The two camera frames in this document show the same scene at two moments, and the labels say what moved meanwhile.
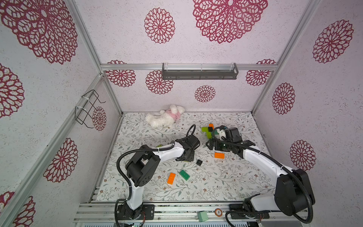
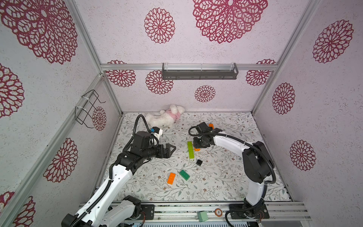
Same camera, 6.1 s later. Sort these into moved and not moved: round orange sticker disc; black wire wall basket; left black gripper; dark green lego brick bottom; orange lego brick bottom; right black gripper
Moved: right black gripper; left black gripper
Not moved: round orange sticker disc; orange lego brick bottom; black wire wall basket; dark green lego brick bottom
